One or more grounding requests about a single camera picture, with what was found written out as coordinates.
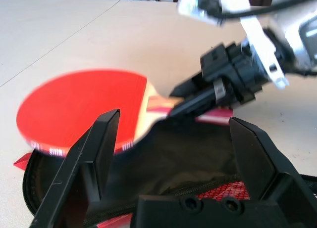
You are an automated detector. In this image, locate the red ping-pong paddle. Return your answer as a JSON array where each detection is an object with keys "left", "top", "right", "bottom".
[{"left": 15, "top": 68, "right": 234, "bottom": 159}]

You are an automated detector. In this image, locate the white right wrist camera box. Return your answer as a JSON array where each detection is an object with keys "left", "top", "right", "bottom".
[{"left": 176, "top": 0, "right": 290, "bottom": 91}]

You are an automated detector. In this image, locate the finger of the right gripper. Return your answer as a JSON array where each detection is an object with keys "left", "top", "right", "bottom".
[
  {"left": 169, "top": 73, "right": 214, "bottom": 100},
  {"left": 166, "top": 87, "right": 226, "bottom": 120}
]

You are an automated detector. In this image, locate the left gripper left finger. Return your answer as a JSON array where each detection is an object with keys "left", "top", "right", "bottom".
[{"left": 30, "top": 108, "right": 122, "bottom": 228}]

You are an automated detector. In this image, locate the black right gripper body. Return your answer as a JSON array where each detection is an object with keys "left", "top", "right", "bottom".
[{"left": 200, "top": 41, "right": 264, "bottom": 108}]

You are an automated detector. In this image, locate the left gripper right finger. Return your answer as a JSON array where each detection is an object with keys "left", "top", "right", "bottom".
[{"left": 228, "top": 116, "right": 317, "bottom": 228}]

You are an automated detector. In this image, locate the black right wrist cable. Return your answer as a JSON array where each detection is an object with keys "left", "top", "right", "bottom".
[{"left": 217, "top": 0, "right": 317, "bottom": 19}]

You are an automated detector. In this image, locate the red black paddle case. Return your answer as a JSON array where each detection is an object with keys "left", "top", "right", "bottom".
[{"left": 13, "top": 118, "right": 317, "bottom": 228}]

